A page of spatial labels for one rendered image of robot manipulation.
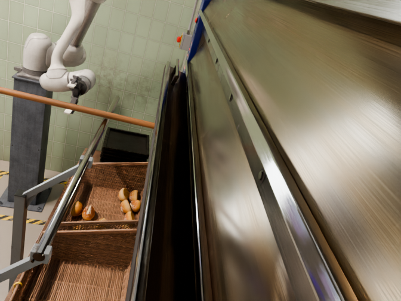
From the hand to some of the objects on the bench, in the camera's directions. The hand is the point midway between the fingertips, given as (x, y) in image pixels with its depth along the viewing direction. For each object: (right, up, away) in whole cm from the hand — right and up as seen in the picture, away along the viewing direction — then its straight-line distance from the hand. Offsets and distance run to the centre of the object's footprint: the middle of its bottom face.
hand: (68, 100), depth 166 cm
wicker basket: (+14, -90, -27) cm, 95 cm away
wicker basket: (+11, -62, +27) cm, 68 cm away
